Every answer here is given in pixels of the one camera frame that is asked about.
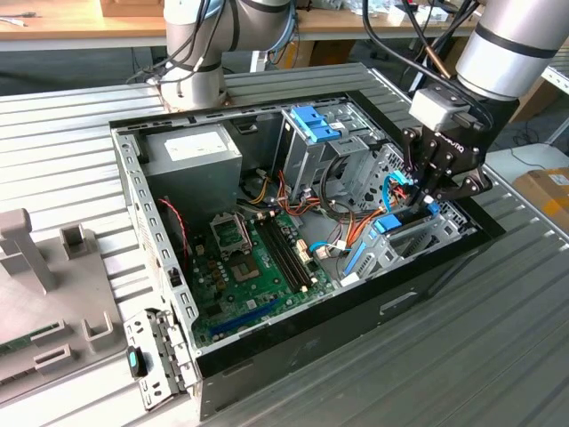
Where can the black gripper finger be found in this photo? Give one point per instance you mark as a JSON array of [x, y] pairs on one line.
[[475, 184], [418, 160]]

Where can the hard disk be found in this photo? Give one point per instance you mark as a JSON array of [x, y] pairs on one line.
[[389, 224]]

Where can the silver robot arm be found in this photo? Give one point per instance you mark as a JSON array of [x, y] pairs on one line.
[[502, 58]]

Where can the metal disk bay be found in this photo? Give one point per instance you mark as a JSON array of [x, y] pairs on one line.
[[382, 262]]

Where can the white low table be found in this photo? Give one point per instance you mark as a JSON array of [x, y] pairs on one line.
[[511, 164]]

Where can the large brown cardboard box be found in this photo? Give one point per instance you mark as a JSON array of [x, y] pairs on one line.
[[535, 104]]

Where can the cardboard box yellow label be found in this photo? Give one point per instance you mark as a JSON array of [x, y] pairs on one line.
[[540, 191]]

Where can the metal drive cage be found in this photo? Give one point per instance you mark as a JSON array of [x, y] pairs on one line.
[[302, 151]]

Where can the black RAM slot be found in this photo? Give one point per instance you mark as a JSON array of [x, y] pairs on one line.
[[286, 251], [276, 254]]

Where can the wooden office desk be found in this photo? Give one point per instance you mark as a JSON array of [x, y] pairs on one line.
[[80, 26], [329, 26]]

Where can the CPU socket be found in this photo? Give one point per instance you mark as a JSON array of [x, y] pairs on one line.
[[229, 231]]

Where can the square silver chipset chip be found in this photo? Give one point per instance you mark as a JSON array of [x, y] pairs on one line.
[[243, 270]]

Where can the black open PC case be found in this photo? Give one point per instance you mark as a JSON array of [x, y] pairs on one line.
[[311, 338]]

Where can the green motherboard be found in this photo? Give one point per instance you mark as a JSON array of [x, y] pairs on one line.
[[240, 293]]

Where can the grey power supply unit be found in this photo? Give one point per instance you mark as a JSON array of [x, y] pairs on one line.
[[191, 178]]

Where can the blue expansion slot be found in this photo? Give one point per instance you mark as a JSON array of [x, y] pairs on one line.
[[243, 316]]

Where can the small brown cardboard box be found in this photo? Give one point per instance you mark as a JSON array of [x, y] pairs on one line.
[[124, 6]]

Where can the black teal slot latch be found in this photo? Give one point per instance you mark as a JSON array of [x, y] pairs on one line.
[[137, 361]]

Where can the grey parts rack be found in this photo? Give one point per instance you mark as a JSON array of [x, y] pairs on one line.
[[66, 293]]

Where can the green RAM stick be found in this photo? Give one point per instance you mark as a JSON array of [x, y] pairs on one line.
[[26, 340]]

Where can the white camera box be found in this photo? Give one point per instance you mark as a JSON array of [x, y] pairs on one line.
[[433, 107]]

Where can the aluminium shelf frame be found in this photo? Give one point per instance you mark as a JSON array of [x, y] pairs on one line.
[[562, 75]]

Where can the blue plastic drive bracket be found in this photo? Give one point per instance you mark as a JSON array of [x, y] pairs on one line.
[[311, 124]]

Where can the metal expansion bracket panel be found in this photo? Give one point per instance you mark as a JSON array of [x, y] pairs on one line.
[[153, 391]]

